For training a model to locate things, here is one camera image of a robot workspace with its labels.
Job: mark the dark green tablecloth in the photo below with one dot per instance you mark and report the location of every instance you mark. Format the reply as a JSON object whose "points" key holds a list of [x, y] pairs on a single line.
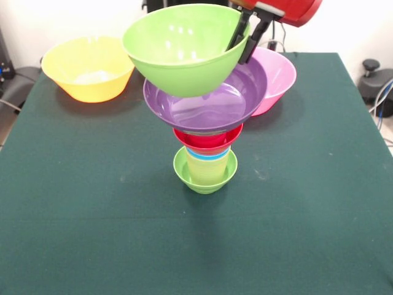
{"points": [[153, 246]]}

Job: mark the purple bowl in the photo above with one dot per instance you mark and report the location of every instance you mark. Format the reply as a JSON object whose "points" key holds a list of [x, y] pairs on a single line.
{"points": [[215, 110]]}

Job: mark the large green bowl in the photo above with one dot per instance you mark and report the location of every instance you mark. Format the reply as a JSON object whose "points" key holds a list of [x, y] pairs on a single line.
{"points": [[178, 73]]}

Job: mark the black equipment box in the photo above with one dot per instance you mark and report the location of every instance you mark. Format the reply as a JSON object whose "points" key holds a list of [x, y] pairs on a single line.
{"points": [[6, 67]]}

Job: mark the blue cup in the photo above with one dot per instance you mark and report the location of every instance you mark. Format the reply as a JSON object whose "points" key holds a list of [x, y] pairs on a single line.
{"points": [[208, 157]]}

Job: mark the small green bowl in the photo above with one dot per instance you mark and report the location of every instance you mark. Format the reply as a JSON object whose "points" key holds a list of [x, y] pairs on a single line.
{"points": [[205, 188]]}

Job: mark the small red bowl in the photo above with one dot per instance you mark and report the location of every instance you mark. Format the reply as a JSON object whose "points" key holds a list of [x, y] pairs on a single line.
{"points": [[205, 148]]}

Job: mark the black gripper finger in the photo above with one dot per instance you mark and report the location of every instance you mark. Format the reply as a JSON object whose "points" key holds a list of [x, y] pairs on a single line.
{"points": [[255, 40], [241, 27]]}

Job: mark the yellow cup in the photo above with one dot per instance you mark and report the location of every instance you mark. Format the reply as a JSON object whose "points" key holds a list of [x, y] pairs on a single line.
{"points": [[207, 172]]}

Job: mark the large pink bowl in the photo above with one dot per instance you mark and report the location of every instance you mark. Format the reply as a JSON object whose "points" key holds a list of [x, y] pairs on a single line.
{"points": [[279, 80]]}

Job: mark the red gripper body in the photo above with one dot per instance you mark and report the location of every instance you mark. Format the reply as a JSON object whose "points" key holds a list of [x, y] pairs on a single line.
{"points": [[291, 10]]}

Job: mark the large yellow bowl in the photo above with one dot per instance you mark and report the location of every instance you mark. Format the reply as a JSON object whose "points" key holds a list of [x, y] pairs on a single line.
{"points": [[89, 70]]}

